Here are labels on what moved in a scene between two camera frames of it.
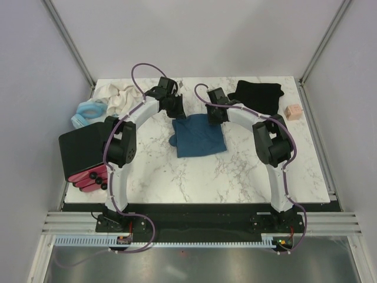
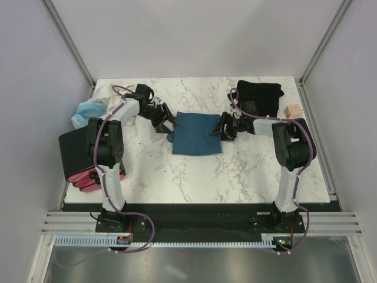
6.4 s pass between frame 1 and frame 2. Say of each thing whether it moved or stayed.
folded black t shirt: stayed
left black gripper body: moved
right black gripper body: moved
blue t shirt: stayed
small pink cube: stayed
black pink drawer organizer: stayed
